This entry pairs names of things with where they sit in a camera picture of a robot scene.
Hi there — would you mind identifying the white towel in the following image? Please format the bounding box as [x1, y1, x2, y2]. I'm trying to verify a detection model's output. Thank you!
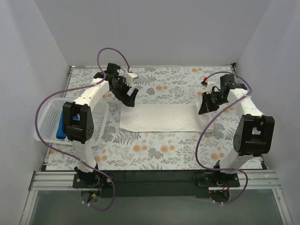
[120, 97, 212, 132]

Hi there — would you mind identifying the blue microfiber towel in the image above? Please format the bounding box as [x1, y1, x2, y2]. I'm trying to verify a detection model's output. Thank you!
[56, 111, 79, 140]

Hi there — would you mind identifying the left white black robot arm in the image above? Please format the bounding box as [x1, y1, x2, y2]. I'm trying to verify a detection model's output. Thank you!
[62, 63, 138, 186]

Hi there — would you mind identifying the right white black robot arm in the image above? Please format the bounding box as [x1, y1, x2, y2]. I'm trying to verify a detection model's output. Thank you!
[198, 71, 275, 184]

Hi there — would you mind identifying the white perforated plastic basket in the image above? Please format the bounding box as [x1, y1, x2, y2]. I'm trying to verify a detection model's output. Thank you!
[37, 97, 109, 147]

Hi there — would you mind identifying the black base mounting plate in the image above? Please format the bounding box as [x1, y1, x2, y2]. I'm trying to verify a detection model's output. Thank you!
[72, 170, 240, 198]

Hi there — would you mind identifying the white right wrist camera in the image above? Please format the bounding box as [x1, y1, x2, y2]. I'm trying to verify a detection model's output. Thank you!
[201, 77, 217, 94]

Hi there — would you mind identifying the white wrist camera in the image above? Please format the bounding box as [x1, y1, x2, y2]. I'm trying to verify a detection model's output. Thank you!
[201, 77, 217, 94]
[125, 72, 139, 85]

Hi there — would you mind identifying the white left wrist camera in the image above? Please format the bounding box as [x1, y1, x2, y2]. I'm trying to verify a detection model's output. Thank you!
[125, 72, 139, 85]

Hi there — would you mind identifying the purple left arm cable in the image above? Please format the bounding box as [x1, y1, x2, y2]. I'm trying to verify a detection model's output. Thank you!
[35, 47, 132, 211]

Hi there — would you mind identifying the aluminium frame rail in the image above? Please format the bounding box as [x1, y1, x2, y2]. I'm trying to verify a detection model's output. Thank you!
[21, 170, 292, 225]

